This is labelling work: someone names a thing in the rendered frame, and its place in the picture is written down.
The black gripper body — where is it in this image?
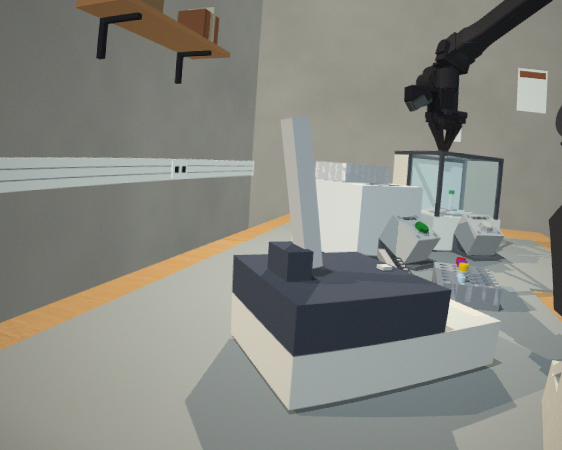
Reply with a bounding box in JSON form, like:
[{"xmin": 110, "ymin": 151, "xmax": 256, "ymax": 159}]
[{"xmin": 425, "ymin": 89, "xmax": 467, "ymax": 124}]

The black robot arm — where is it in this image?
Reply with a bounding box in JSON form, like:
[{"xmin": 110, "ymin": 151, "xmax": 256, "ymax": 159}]
[{"xmin": 404, "ymin": 0, "xmax": 553, "ymax": 112}]

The yellow-capped sample tube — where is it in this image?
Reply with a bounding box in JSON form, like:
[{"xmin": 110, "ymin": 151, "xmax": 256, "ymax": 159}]
[{"xmin": 457, "ymin": 263, "xmax": 469, "ymax": 283}]

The grey bench mat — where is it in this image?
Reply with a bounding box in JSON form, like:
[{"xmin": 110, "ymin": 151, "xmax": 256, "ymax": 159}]
[{"xmin": 0, "ymin": 221, "xmax": 562, "ymax": 450}]

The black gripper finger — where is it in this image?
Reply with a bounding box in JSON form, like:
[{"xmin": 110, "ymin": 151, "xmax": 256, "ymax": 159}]
[
  {"xmin": 428, "ymin": 122, "xmax": 453, "ymax": 150},
  {"xmin": 435, "ymin": 121, "xmax": 462, "ymax": 152}
]

